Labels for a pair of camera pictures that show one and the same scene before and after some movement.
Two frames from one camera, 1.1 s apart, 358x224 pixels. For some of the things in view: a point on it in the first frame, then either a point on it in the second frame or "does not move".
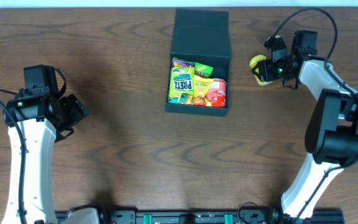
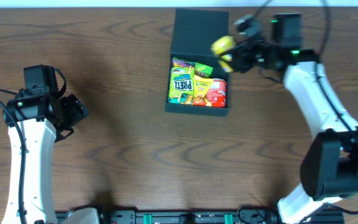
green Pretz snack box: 181,82 does not move
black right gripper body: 266,71 -> 239,55
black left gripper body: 74,111 does not move
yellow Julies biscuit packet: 201,87 does not move
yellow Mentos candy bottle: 253,61 -> 222,43
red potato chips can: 217,94 does not move
